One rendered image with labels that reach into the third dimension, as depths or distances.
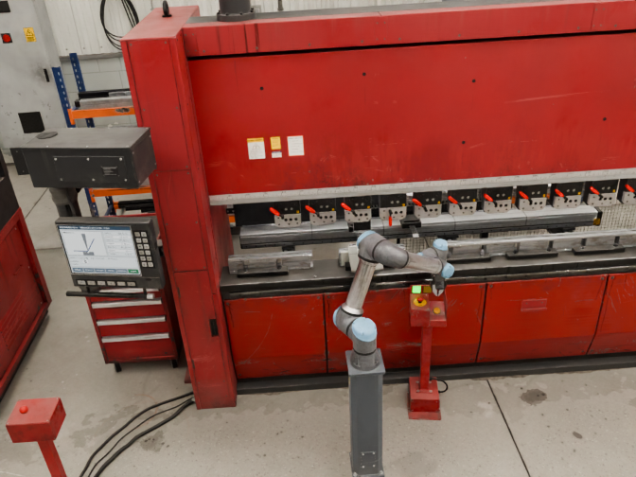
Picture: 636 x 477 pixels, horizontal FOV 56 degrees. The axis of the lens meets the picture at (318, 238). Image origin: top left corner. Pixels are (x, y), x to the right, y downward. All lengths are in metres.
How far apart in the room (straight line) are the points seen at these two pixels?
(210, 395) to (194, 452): 0.37
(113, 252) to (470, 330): 2.19
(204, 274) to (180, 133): 0.82
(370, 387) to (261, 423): 1.02
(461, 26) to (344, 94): 0.65
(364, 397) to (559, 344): 1.56
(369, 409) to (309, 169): 1.30
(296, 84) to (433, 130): 0.77
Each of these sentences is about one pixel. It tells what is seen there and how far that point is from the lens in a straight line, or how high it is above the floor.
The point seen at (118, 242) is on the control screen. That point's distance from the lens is 2.89.
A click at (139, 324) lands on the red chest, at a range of 4.16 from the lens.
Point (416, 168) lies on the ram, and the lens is 3.38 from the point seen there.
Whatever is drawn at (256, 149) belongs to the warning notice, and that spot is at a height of 1.66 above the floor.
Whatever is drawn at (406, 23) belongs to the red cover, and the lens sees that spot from 3.12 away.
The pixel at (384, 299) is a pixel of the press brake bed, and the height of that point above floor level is 0.70.
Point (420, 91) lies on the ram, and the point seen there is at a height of 1.91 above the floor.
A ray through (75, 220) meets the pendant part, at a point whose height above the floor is 1.60.
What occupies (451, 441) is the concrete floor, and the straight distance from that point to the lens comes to 3.82.
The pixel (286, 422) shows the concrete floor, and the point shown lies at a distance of 3.90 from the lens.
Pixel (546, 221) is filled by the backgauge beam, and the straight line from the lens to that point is 4.10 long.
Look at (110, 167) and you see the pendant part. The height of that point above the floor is 1.85.
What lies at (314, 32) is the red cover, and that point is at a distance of 3.08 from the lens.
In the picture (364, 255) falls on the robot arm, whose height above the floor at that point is 1.31.
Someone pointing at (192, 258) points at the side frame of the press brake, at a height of 1.13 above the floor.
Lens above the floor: 2.84
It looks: 30 degrees down
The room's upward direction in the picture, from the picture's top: 3 degrees counter-clockwise
